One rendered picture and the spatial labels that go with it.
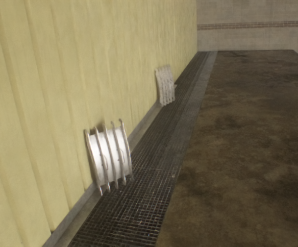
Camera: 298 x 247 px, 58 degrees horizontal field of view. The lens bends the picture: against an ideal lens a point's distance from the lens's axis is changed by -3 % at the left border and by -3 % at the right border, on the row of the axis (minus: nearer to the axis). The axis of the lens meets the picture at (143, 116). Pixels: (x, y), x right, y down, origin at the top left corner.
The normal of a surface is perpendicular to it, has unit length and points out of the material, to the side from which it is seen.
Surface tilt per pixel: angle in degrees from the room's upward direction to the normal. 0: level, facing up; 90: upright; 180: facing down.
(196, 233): 0
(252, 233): 0
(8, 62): 90
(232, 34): 90
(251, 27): 90
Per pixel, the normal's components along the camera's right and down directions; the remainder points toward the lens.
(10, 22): 0.95, 0.04
